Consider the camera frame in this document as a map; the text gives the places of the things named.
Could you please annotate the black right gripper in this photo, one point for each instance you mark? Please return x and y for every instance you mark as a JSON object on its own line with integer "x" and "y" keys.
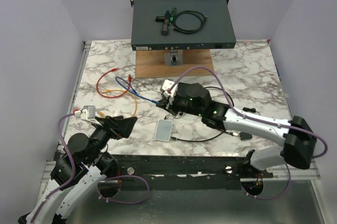
{"x": 163, "y": 103}

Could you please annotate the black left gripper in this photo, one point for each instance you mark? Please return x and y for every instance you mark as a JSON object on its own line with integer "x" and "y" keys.
{"x": 122, "y": 125}

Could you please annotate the black power adapter with cable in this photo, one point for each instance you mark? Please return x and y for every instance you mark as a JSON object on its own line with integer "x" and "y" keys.
{"x": 177, "y": 116}

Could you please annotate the white grey small switch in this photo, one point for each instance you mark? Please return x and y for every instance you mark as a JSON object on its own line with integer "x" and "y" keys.
{"x": 163, "y": 130}

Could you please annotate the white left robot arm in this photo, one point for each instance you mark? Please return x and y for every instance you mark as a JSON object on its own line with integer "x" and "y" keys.
{"x": 82, "y": 167}

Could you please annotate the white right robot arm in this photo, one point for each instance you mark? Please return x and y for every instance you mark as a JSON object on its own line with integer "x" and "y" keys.
{"x": 294, "y": 142}

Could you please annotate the wooden board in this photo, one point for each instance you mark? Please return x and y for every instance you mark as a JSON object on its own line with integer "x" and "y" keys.
{"x": 151, "y": 63}

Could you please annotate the small black power adapter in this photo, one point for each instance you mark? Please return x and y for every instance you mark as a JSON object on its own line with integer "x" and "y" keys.
{"x": 243, "y": 135}

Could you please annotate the grey rack unit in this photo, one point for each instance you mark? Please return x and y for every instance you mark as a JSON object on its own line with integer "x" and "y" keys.
{"x": 197, "y": 24}

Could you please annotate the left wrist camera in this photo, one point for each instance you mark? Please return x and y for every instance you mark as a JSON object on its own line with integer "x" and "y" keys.
{"x": 87, "y": 114}

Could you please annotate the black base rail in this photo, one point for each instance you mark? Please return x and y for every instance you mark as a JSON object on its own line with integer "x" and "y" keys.
{"x": 178, "y": 172}

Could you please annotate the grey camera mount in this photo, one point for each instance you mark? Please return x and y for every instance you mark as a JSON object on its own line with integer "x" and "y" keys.
{"x": 174, "y": 57}

